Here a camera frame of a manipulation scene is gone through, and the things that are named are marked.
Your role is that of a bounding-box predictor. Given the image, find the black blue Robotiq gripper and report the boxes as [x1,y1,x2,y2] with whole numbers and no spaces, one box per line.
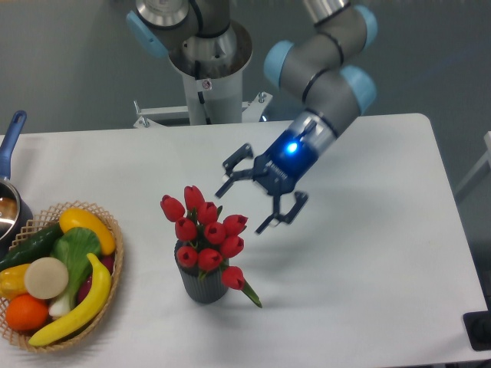
[214,110,339,235]

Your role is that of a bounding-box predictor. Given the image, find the red tulip bouquet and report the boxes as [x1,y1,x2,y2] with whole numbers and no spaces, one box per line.
[160,186,262,307]

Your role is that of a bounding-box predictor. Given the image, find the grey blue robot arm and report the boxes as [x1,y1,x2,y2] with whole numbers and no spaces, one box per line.
[126,1,377,224]

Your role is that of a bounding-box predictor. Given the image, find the dark grey ribbed vase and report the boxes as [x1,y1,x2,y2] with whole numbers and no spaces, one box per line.
[174,241,229,304]

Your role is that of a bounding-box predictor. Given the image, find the purple red vegetable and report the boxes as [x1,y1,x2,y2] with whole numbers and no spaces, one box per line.
[77,255,114,304]

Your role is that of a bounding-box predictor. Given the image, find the yellow banana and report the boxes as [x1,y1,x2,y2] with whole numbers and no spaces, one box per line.
[28,253,111,347]

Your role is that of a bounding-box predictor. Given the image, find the yellow squash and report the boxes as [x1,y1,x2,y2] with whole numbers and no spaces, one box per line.
[58,207,116,256]

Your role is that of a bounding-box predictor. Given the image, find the green bok choy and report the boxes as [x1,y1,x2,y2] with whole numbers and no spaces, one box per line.
[49,227,101,319]

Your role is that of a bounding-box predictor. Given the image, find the dark green cucumber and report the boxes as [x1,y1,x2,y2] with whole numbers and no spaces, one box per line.
[1,222,63,271]

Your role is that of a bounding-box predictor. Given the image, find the beige round disc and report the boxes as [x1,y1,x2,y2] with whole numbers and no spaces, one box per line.
[24,257,69,300]

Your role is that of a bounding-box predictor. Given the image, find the black device at edge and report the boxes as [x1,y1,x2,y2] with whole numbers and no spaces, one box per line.
[463,310,490,351]

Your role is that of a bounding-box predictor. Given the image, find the yellow bell pepper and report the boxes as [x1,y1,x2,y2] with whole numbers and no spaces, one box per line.
[1,264,30,300]

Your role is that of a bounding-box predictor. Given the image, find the orange fruit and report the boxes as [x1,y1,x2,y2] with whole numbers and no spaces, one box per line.
[5,294,48,331]

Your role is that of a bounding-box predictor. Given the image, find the woven wicker basket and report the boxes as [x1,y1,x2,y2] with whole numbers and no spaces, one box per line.
[1,201,124,353]

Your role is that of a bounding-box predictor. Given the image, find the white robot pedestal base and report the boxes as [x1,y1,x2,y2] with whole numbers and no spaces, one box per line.
[132,41,296,129]

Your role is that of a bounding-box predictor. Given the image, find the white frame at right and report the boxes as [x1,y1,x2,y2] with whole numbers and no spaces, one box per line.
[454,131,490,204]

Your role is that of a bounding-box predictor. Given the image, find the blue handled saucepan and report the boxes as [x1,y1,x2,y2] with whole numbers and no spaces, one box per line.
[1,110,33,258]

